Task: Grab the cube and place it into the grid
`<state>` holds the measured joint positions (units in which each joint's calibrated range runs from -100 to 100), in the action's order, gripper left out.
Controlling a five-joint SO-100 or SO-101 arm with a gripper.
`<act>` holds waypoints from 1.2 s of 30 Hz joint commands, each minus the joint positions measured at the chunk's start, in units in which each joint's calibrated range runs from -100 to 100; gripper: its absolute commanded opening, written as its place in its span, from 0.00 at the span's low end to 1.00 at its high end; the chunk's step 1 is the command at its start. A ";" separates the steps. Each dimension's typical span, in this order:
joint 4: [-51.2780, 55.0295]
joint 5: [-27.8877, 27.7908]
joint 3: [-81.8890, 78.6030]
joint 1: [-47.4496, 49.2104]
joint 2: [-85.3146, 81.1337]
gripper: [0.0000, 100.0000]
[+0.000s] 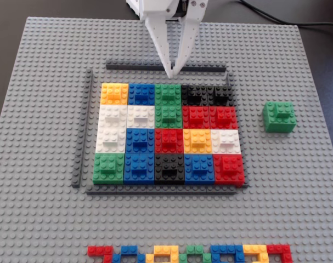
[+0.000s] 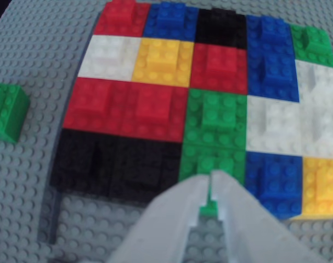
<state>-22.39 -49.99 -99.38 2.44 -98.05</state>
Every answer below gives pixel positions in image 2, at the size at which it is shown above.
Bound blue lego cube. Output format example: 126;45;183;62
247;52;300;104
244;150;304;220
245;15;295;55
143;1;199;43

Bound white lego cube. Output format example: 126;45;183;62
77;35;142;82
294;59;333;105
299;101;333;160
245;94;304;158

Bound red lego cube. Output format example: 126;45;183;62
93;0;151;38
62;77;128;136
119;82;189;143
190;42;249;95

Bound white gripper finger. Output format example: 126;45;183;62
211;170;329;263
108;171;211;263

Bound yellow lego cube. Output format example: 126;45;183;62
132;37;196;88
289;156;333;221

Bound grey lego baseplate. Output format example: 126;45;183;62
0;0;333;263

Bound green lego cube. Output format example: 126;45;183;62
184;88;249;150
178;142;248;218
0;83;31;144
289;24;333;68

